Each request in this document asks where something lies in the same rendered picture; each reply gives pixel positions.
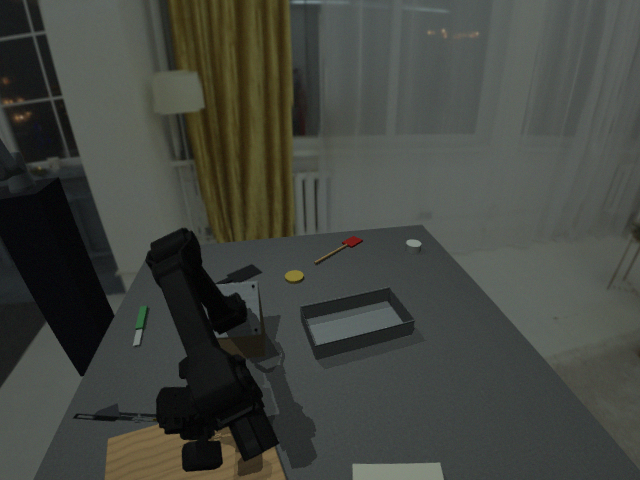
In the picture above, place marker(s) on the yellow round disc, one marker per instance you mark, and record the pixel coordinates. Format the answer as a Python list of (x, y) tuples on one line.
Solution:
[(294, 277)]

